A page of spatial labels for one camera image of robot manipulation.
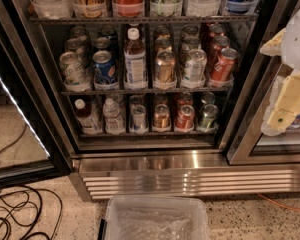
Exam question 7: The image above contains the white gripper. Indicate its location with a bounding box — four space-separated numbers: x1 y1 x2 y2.
260 28 300 136

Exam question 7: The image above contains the orange can front bottom shelf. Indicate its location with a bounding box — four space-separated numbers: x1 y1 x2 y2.
153 104 170 128

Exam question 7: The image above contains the orange can shelf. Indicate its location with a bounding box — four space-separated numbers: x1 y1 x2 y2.
154 38 172 53
154 50 176 83
153 104 170 128
153 93 168 106

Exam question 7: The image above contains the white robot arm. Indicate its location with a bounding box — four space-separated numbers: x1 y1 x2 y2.
260 9 300 136

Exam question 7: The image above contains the red can front middle shelf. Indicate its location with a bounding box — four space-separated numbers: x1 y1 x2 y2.
210 48 238 82

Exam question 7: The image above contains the green can rear bottom shelf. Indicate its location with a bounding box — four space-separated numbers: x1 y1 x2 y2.
200 91 215 106

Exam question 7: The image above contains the closed right fridge door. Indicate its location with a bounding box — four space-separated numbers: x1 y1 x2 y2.
220 0 300 165

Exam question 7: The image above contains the green can front bottom shelf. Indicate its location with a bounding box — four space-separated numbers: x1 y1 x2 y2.
198 104 219 130

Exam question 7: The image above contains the white can front middle shelf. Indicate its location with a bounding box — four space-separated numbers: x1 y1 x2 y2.
183 49 207 82

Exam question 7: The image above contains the red can rear bottom shelf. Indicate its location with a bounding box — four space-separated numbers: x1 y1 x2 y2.
177 92 193 107

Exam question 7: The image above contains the clear bottle top shelf right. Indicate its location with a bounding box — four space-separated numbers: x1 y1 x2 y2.
184 0 221 17

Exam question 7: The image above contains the red can front bottom shelf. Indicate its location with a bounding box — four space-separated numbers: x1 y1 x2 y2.
175 105 195 130

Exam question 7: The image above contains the orange can front middle shelf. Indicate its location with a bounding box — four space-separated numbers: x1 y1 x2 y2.
154 50 176 83

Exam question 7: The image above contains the orange can rear bottom shelf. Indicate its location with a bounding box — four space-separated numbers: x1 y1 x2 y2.
153 93 168 106

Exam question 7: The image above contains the steel fridge base grille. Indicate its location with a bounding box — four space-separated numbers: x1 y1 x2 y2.
69 150 300 202

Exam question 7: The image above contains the silver can rear bottom shelf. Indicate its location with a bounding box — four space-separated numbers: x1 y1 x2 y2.
129 95 144 108

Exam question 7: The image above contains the silver can shelf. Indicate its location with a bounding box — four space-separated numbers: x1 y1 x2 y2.
132 105 147 131
129 95 144 108

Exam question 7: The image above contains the brown tea bottle middle shelf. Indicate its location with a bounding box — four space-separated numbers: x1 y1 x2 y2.
124 28 147 84

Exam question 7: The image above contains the brown tea bottle shelf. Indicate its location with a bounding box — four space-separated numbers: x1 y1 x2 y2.
74 99 101 135
124 28 147 84

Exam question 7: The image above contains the silver can front bottom shelf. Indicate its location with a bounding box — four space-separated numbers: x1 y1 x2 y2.
132 105 147 131

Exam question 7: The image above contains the clear water bottle bottom shelf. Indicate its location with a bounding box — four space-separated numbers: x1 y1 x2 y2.
103 98 125 135

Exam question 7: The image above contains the blue pepsi can middle shelf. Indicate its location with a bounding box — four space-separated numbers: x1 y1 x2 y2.
93 50 118 85

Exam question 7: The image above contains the brown tea bottle bottom shelf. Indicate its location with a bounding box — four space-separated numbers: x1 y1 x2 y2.
74 99 101 135

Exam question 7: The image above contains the white green can middle shelf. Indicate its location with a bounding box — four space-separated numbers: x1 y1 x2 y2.
59 52 89 86

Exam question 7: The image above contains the clear bottle top shelf left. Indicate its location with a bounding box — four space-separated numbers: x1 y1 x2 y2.
32 0 73 20

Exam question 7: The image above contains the open glass fridge door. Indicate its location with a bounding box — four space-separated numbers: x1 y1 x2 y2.
0 14 71 189

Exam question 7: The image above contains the clear plastic bin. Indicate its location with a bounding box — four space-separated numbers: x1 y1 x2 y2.
99 195 210 240

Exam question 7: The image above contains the orange cable on floor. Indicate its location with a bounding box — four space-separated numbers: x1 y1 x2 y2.
256 193 300 214

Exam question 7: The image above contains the black cable on floor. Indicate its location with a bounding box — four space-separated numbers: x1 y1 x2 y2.
0 123 64 240

